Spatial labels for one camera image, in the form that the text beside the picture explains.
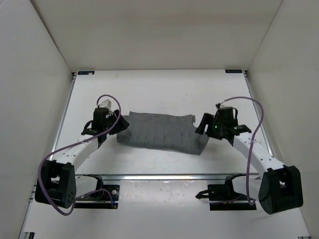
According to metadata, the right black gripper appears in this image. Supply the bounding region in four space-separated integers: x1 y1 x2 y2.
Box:
195 114 225 140

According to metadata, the grey pleated skirt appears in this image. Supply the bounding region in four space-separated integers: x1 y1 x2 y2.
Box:
117 112 209 155

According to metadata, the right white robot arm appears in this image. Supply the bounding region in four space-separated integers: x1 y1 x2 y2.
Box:
195 107 304 214

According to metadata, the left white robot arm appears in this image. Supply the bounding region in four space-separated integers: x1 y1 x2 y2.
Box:
35 107 130 215

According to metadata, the right blue corner label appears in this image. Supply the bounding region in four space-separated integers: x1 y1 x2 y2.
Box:
225 69 243 74

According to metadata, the blue corner label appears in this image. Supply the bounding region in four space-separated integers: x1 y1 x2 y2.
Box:
77 71 95 75
225 69 243 74

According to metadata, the left blue corner label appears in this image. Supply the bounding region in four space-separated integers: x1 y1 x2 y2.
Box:
77 71 95 75

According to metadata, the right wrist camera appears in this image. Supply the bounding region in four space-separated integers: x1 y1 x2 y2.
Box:
215 102 224 109

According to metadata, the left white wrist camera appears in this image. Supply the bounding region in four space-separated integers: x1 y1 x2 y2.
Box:
98 99 112 110

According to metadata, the aluminium front rail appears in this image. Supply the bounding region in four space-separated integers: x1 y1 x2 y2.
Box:
44 171 281 182

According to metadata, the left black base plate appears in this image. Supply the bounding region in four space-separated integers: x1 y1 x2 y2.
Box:
75 174 120 210

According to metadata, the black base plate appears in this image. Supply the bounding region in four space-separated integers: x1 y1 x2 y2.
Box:
75 174 120 210
195 174 257 211

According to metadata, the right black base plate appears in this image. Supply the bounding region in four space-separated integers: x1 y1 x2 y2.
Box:
195 174 257 211

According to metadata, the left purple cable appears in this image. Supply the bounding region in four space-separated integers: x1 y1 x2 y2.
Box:
36 94 123 215

